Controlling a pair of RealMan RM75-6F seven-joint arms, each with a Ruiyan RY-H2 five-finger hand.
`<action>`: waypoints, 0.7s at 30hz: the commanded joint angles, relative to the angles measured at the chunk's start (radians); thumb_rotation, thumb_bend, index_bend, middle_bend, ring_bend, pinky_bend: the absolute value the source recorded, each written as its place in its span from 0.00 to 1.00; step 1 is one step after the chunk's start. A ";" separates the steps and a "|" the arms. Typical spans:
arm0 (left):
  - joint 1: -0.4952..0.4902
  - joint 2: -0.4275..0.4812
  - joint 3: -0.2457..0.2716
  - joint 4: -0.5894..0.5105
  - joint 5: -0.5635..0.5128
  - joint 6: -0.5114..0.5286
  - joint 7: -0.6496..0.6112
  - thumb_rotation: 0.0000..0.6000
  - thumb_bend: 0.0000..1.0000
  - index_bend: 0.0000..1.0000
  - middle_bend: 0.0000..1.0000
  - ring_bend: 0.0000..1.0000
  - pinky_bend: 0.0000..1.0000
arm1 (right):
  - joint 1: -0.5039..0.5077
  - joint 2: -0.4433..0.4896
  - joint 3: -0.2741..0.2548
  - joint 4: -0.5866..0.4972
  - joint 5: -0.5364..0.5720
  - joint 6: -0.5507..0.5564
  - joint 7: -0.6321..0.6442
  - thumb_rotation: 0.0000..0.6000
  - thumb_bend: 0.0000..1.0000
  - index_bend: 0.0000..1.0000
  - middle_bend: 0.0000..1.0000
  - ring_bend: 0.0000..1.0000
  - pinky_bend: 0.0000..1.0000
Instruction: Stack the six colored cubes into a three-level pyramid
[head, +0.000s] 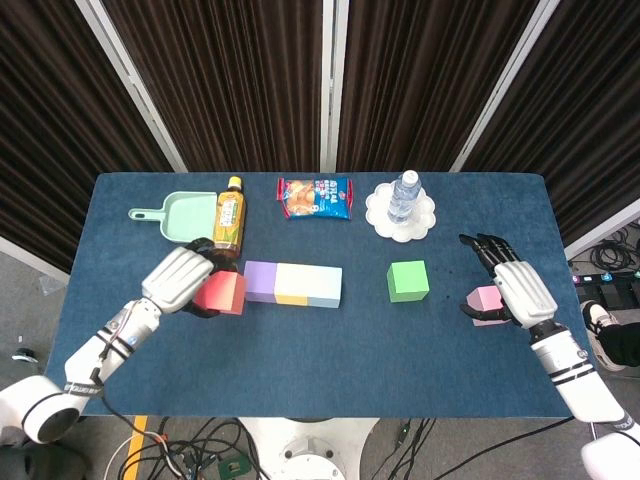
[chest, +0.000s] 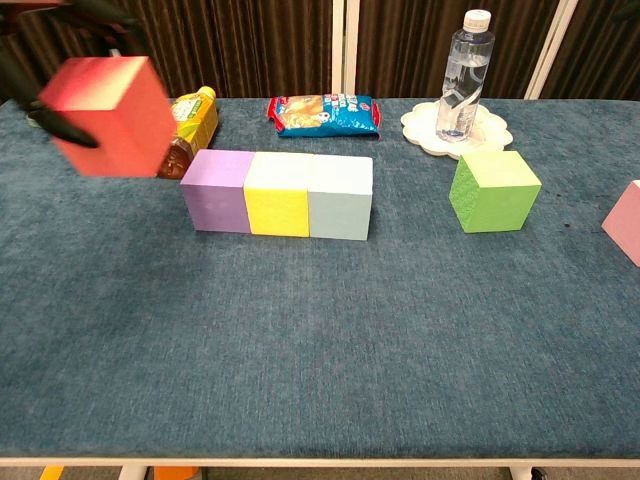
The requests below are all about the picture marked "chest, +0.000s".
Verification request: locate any white flower-shaped plate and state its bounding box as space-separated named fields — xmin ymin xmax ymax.
xmin=399 ymin=97 xmax=515 ymax=162

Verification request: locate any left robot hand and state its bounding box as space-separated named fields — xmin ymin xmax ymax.
xmin=0 ymin=0 xmax=141 ymax=150

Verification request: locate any clear plastic water bottle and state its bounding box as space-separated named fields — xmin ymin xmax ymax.
xmin=435 ymin=8 xmax=497 ymax=144

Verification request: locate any white cube block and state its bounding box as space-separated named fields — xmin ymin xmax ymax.
xmin=307 ymin=154 xmax=374 ymax=242

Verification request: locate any orange plastic object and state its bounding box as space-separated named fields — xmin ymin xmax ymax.
xmin=153 ymin=466 xmax=197 ymax=480

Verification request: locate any dark pleated partition panel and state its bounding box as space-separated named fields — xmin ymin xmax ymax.
xmin=529 ymin=0 xmax=640 ymax=100
xmin=344 ymin=0 xmax=566 ymax=100
xmin=0 ymin=0 xmax=126 ymax=100
xmin=92 ymin=0 xmax=346 ymax=100

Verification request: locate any white table frame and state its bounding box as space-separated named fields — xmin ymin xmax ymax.
xmin=0 ymin=455 xmax=640 ymax=480

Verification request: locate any green cube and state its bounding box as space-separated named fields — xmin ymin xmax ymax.
xmin=448 ymin=150 xmax=543 ymax=234

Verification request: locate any purple cube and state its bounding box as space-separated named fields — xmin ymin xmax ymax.
xmin=179 ymin=148 xmax=257 ymax=235

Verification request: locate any pink block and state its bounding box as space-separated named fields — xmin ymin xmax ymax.
xmin=600 ymin=179 xmax=640 ymax=268

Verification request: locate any yellow cube block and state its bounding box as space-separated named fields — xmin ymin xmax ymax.
xmin=243 ymin=151 xmax=316 ymax=238

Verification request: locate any blue and red snack bag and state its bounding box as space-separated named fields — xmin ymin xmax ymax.
xmin=266 ymin=93 xmax=382 ymax=142

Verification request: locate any tea bottle with yellow label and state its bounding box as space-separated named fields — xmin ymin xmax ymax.
xmin=157 ymin=85 xmax=220 ymax=180

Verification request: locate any blue fabric table cloth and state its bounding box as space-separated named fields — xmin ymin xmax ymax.
xmin=0 ymin=96 xmax=640 ymax=460

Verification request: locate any red block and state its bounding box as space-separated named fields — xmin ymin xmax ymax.
xmin=38 ymin=55 xmax=179 ymax=179

